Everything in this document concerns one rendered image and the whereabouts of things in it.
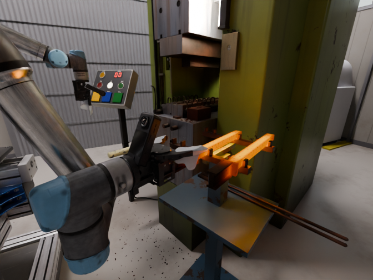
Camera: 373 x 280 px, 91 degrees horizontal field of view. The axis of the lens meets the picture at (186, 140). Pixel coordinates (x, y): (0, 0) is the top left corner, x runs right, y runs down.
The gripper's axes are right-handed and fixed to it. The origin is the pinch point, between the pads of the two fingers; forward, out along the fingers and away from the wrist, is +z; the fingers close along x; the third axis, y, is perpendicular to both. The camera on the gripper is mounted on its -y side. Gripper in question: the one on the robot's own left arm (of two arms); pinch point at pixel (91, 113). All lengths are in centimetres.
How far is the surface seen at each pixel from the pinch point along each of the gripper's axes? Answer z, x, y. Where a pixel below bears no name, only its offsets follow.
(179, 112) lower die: -1, 26, -48
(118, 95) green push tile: -9.0, -15.3, -18.8
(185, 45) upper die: -37, 28, -51
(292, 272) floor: 94, 86, -97
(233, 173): 2, 95, -31
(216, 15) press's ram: -55, 27, -71
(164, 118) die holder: 3.1, 21.1, -39.9
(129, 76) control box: -21.8, -17.6, -27.9
